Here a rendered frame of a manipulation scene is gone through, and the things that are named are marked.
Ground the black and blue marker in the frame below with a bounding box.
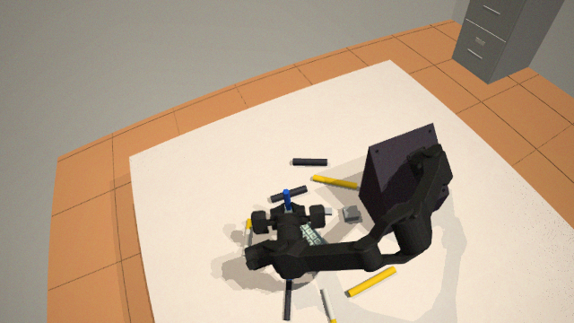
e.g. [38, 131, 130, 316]
[283, 279, 292, 321]

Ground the blue stylus with silver tip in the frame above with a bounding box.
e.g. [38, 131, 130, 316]
[283, 189, 291, 213]

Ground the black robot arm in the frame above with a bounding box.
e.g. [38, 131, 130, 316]
[245, 144, 454, 280]

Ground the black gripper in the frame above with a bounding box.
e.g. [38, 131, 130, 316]
[251, 202, 326, 234]

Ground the black cylinder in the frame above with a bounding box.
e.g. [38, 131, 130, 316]
[270, 185, 308, 203]
[292, 158, 327, 166]

